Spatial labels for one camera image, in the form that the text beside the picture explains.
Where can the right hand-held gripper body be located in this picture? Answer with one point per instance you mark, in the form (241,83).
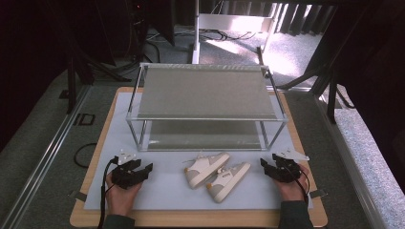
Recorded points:
(286,170)

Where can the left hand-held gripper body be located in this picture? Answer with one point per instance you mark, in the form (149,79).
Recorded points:
(125,178)

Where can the white grey sneaker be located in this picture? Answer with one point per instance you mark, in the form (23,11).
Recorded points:
(203,170)
(227,183)

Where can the metal two-tier shoe rack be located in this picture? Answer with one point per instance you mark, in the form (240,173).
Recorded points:
(207,95)

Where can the person's right hand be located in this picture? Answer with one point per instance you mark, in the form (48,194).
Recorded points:
(291,191)

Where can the person's left hand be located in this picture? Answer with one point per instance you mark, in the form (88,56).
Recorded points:
(120,198)

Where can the white table mat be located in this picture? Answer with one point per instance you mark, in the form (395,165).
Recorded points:
(165,194)

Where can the black tape strip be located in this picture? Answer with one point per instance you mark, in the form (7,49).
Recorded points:
(80,196)
(318,193)

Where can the wooden board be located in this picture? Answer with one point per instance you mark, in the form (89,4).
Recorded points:
(191,218)

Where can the black tripod stand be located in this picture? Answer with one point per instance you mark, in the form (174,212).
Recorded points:
(331,95)

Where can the aluminium rail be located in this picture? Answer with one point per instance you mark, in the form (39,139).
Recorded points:
(347,159)
(41,159)

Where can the black rectangular floor frame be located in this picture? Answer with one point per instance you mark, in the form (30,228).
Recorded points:
(76,119)

